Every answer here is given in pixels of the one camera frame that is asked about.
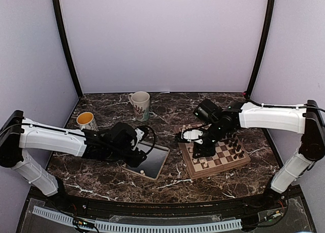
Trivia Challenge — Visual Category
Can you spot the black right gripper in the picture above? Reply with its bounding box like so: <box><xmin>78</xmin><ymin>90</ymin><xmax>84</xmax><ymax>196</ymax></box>
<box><xmin>193</xmin><ymin>120</ymin><xmax>227</xmax><ymax>158</ymax></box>

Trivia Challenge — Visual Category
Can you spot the wooden chessboard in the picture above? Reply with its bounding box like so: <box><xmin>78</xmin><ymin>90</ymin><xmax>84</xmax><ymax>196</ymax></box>
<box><xmin>178</xmin><ymin>139</ymin><xmax>251</xmax><ymax>179</ymax></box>

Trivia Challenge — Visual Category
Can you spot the silver metal tray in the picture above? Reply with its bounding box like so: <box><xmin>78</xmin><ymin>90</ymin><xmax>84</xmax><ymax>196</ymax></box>
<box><xmin>121</xmin><ymin>145</ymin><xmax>170</xmax><ymax>180</ymax></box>

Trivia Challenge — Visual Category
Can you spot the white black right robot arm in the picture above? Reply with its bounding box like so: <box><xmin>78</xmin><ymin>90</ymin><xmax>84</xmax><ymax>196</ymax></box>
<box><xmin>181</xmin><ymin>99</ymin><xmax>324</xmax><ymax>210</ymax></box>

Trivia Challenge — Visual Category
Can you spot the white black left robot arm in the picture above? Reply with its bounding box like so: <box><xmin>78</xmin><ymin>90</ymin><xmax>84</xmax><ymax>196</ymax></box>
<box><xmin>1</xmin><ymin>110</ymin><xmax>154</xmax><ymax>211</ymax></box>

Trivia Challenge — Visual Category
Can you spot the dark chess pieces row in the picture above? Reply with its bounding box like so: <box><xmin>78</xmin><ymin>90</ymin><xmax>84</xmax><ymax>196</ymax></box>
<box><xmin>227</xmin><ymin>134</ymin><xmax>245</xmax><ymax>160</ymax></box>

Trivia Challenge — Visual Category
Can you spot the white mug orange interior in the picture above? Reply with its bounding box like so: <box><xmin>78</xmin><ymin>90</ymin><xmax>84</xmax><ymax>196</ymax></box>
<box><xmin>76</xmin><ymin>112</ymin><xmax>98</xmax><ymax>131</ymax></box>

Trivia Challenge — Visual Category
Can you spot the white floral ceramic mug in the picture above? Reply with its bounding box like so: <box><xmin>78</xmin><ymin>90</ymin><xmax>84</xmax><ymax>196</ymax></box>
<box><xmin>128</xmin><ymin>91</ymin><xmax>150</xmax><ymax>122</ymax></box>

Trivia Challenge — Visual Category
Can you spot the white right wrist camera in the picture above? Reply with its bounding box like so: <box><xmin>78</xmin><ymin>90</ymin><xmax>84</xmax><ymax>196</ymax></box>
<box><xmin>175</xmin><ymin>129</ymin><xmax>203</xmax><ymax>144</ymax></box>

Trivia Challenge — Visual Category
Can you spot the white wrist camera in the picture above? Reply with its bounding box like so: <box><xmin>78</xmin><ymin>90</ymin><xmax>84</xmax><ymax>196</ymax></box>
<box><xmin>133</xmin><ymin>128</ymin><xmax>145</xmax><ymax>150</ymax></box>
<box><xmin>175</xmin><ymin>129</ymin><xmax>203</xmax><ymax>144</ymax></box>

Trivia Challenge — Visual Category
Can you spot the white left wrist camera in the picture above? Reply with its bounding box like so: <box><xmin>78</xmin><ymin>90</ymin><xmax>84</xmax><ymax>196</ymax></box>
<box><xmin>133</xmin><ymin>128</ymin><xmax>145</xmax><ymax>150</ymax></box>

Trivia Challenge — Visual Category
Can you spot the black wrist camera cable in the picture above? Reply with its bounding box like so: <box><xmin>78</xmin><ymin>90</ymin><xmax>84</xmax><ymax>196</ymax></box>
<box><xmin>139</xmin><ymin>125</ymin><xmax>157</xmax><ymax>155</ymax></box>

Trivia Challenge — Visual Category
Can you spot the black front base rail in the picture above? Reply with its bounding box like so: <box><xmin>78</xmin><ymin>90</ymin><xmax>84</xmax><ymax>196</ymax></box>
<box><xmin>25</xmin><ymin>187</ymin><xmax>305</xmax><ymax>221</ymax></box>

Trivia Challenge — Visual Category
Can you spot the white slotted cable duct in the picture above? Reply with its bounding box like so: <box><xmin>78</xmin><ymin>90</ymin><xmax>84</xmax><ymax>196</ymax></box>
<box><xmin>32</xmin><ymin>206</ymin><xmax>242</xmax><ymax>232</ymax></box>

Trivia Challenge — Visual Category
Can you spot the right black frame post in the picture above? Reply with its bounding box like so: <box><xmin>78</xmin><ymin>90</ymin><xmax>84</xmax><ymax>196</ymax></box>
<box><xmin>245</xmin><ymin>0</ymin><xmax>275</xmax><ymax>98</ymax></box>

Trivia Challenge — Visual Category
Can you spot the black frame post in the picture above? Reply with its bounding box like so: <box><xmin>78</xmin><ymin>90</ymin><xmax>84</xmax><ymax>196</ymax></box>
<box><xmin>52</xmin><ymin>0</ymin><xmax>83</xmax><ymax>98</ymax></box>
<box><xmin>245</xmin><ymin>0</ymin><xmax>275</xmax><ymax>98</ymax></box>

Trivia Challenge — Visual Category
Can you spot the left black frame post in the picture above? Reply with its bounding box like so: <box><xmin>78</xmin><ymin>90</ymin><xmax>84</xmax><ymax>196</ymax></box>
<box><xmin>52</xmin><ymin>0</ymin><xmax>83</xmax><ymax>98</ymax></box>

